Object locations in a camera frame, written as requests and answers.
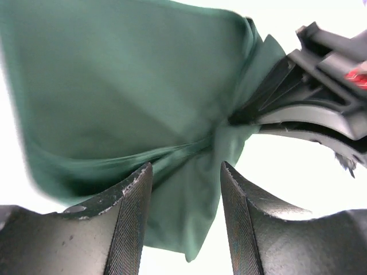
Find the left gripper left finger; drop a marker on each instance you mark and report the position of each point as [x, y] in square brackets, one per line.
[102, 235]

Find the dark green cloth napkin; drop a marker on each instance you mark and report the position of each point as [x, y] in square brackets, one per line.
[102, 87]

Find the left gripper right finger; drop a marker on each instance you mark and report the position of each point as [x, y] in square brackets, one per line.
[267, 235]

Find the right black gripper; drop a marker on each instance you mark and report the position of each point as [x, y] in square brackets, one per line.
[322, 88]

